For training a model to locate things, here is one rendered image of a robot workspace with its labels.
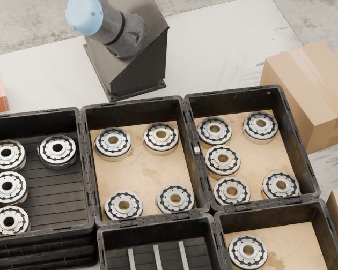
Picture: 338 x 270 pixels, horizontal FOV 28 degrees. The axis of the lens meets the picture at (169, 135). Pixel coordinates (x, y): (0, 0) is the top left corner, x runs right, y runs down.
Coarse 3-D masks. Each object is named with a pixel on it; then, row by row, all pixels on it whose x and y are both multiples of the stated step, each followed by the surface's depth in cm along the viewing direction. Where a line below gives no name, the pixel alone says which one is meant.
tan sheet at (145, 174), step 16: (128, 128) 201; (144, 128) 201; (176, 128) 201; (96, 160) 193; (128, 160) 194; (144, 160) 194; (160, 160) 194; (176, 160) 194; (112, 176) 190; (128, 176) 190; (144, 176) 190; (160, 176) 191; (176, 176) 191; (112, 192) 187; (144, 192) 187; (192, 192) 188; (144, 208) 184
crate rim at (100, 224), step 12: (168, 96) 196; (180, 96) 196; (84, 108) 192; (96, 108) 192; (180, 108) 194; (84, 120) 189; (84, 132) 186; (192, 144) 186; (192, 156) 184; (96, 192) 175; (204, 192) 176; (96, 204) 174; (204, 204) 174; (96, 216) 171; (144, 216) 171; (156, 216) 171; (168, 216) 171
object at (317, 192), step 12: (276, 84) 200; (192, 96) 196; (204, 96) 197; (288, 108) 195; (192, 132) 188; (300, 144) 187; (204, 168) 181; (204, 180) 179; (312, 180) 180; (240, 204) 175; (252, 204) 175; (264, 204) 175
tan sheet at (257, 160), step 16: (272, 112) 207; (240, 128) 202; (240, 144) 199; (256, 144) 199; (272, 144) 199; (256, 160) 195; (272, 160) 196; (288, 160) 196; (240, 176) 192; (256, 176) 192; (256, 192) 189
